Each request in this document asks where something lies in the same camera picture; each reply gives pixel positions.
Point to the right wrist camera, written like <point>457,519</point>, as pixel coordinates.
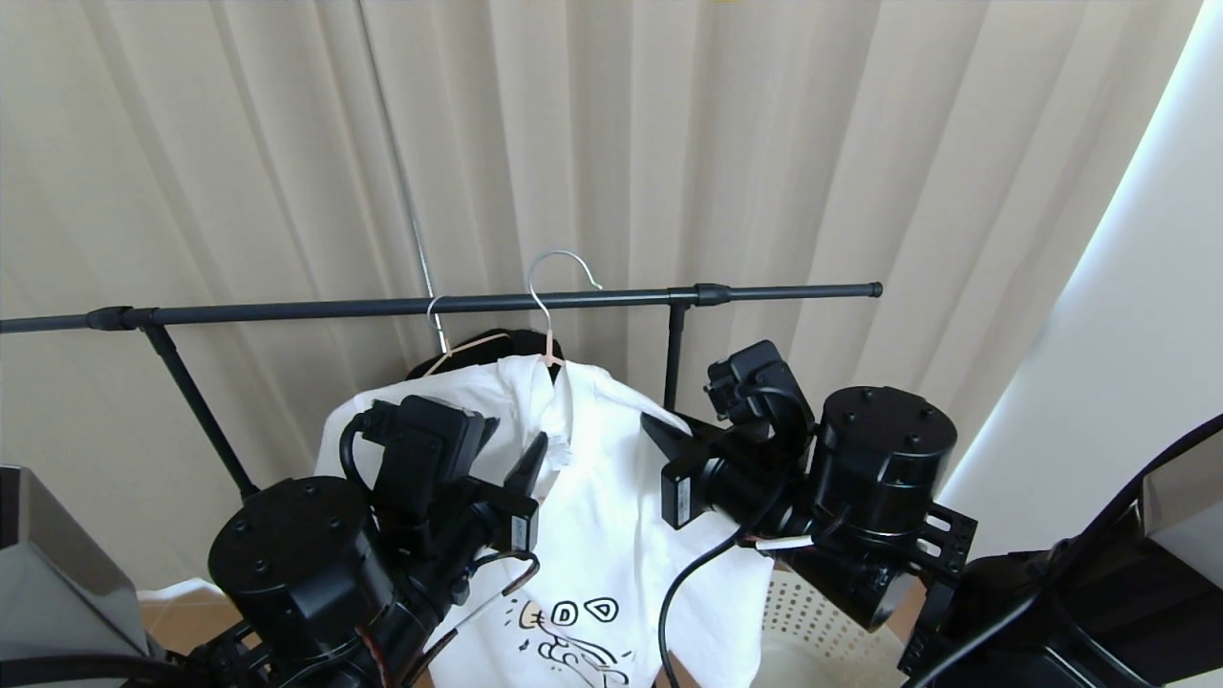
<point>755,387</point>

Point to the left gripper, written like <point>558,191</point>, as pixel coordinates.
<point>468,554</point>

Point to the pink clothes hanger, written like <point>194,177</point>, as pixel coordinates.
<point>468,351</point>
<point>552,349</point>

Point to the beige curtain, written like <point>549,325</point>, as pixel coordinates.
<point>764,143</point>

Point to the black clothes rack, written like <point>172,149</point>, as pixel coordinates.
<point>287,311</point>

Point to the black shorts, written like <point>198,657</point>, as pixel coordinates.
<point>497,342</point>

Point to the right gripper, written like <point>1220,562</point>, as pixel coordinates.
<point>745,492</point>

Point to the white printed t-shirt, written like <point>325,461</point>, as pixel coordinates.
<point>611,516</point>

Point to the white laundry basket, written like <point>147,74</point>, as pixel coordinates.
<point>812,621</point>

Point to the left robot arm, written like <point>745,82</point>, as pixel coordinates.
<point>287,564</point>

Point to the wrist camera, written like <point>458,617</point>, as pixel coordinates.
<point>755,387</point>
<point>430,449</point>

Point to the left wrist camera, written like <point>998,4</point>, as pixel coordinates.
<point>430,449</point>

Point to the window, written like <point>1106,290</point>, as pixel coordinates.
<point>1127,334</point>

